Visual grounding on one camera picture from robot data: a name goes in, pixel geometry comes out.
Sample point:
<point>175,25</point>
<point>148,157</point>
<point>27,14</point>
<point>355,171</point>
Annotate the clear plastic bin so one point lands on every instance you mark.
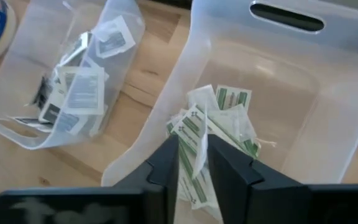
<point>23,62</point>
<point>291,77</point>

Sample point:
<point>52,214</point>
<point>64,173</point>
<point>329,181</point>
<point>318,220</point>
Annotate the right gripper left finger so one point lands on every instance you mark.
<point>154,193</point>

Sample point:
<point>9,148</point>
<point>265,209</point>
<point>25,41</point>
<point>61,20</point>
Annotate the white bandage wrapper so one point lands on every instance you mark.
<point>202,96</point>
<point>241,123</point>
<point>202,149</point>

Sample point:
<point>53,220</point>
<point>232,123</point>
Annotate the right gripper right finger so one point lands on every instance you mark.
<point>253,199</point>

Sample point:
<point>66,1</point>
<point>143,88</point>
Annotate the white alcohol pad packet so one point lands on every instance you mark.
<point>30,122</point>
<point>62,119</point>
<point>113,39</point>
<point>43,91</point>
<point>73,49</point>
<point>84,90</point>

